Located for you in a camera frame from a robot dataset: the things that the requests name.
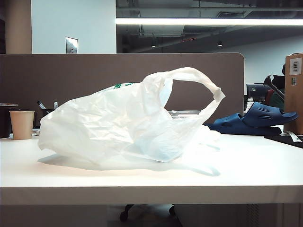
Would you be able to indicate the white plastic shopping bag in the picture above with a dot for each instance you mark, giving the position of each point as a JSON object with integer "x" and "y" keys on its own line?
{"x": 94, "y": 123}

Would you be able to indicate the clear plastic flat box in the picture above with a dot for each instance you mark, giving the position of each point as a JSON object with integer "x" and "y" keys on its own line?
{"x": 187, "y": 114}

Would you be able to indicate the blue slipper with slots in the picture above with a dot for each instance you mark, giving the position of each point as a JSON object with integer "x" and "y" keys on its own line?
{"x": 232, "y": 126}
{"x": 262, "y": 116}

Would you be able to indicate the brown desk partition panel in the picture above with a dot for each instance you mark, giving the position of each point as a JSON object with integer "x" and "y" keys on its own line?
{"x": 71, "y": 71}

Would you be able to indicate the small white bottle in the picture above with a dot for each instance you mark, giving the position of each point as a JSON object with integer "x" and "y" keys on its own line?
{"x": 249, "y": 105}

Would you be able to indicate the long ceiling light strip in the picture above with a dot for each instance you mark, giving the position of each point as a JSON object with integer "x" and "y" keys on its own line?
{"x": 201, "y": 21}

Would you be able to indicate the black pen holder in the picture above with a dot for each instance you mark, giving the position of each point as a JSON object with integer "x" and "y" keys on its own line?
{"x": 46, "y": 111}

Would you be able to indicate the dark computer monitor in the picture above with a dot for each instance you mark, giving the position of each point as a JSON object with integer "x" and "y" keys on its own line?
{"x": 255, "y": 91}

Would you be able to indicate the black pen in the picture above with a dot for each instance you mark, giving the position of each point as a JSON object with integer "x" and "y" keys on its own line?
{"x": 40, "y": 104}

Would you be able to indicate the person in green shirt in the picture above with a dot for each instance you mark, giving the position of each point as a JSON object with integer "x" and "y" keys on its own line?
{"x": 277, "y": 100}

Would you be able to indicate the beige paper cup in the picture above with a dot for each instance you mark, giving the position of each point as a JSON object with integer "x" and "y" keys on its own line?
{"x": 21, "y": 124}

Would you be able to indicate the black flat mat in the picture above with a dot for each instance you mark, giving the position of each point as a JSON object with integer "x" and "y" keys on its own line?
{"x": 284, "y": 139}

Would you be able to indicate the white paper strip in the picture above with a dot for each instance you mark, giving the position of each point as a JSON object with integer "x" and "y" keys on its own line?
{"x": 292, "y": 136}

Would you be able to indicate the brown cardboard box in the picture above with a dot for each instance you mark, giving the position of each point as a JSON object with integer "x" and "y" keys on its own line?
{"x": 294, "y": 101}

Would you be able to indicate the black round container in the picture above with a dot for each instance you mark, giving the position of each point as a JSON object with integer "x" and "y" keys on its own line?
{"x": 4, "y": 120}

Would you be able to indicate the metal wall switch plate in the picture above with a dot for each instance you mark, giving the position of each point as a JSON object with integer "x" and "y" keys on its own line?
{"x": 71, "y": 45}

